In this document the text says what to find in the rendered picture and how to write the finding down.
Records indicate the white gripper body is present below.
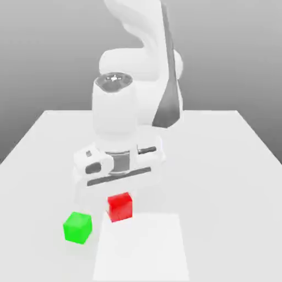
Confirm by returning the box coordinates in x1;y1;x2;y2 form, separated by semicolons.
74;163;165;198

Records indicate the small red cube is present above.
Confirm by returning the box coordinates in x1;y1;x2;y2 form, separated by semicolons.
105;192;133;223

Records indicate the small green cube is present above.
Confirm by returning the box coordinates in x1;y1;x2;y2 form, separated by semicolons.
62;211;93;245

